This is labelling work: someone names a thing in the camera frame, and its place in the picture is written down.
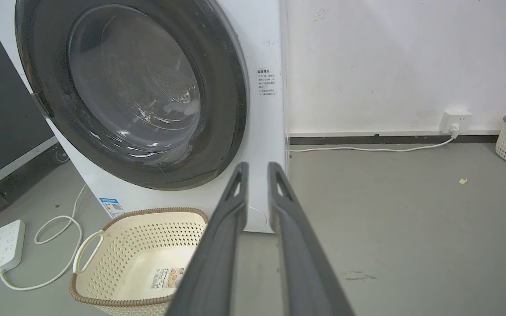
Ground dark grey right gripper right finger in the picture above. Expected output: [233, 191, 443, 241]
[267, 162, 354, 316]

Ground white wall socket plug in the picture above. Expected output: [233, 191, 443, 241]
[439, 110, 473, 135]

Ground white power strip cable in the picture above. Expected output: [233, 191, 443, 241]
[0, 183, 87, 291]

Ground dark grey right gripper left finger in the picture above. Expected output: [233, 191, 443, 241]
[165, 162, 249, 316]

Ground white washing machine power cable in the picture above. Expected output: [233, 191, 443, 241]
[289, 132, 459, 153]

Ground white front-load washing machine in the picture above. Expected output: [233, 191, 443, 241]
[0, 0, 290, 233]

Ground cream perforated laundry basket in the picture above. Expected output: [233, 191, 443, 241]
[69, 208, 210, 316]

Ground dark round washing machine door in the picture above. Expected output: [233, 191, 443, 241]
[14, 0, 249, 191]

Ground white power strip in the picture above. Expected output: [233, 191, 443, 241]
[0, 219, 26, 280]

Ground black panel with metal frame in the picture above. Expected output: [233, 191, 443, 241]
[0, 0, 70, 229]

